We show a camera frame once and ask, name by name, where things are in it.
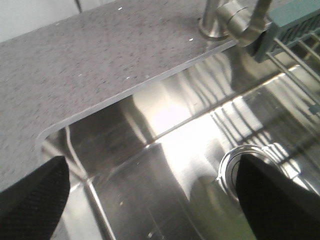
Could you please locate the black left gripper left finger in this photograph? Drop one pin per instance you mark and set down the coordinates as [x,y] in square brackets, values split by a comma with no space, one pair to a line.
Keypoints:
[31,208]

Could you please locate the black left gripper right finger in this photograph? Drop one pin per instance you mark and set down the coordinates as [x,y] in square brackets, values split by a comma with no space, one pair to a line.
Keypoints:
[283,210]

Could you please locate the grey-blue dish drying rack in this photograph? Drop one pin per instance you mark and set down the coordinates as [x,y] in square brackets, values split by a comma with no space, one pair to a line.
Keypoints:
[291,24]

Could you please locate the steel sink drain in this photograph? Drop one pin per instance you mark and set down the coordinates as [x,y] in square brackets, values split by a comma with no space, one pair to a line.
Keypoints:
[245,166]

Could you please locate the stainless steel sink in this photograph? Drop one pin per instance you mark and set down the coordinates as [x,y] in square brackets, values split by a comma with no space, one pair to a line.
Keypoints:
[162,163]

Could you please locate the stainless steel faucet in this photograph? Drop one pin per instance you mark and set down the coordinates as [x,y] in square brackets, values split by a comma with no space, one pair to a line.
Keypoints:
[228,18]

